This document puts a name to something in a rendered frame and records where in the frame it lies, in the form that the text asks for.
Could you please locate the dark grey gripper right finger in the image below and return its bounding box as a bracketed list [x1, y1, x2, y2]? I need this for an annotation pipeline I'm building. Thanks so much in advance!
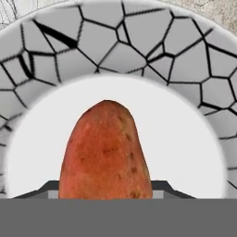
[151, 180, 196, 200]

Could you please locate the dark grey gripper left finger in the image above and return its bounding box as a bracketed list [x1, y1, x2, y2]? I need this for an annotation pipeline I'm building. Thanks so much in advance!
[12, 180, 61, 200]

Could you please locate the orange sweet potato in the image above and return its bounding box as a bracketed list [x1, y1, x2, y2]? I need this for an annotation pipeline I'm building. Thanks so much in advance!
[57, 99, 154, 200]

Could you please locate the white plate with black cracks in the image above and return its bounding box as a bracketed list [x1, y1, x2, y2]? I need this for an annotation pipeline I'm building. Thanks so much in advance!
[0, 0, 237, 200]

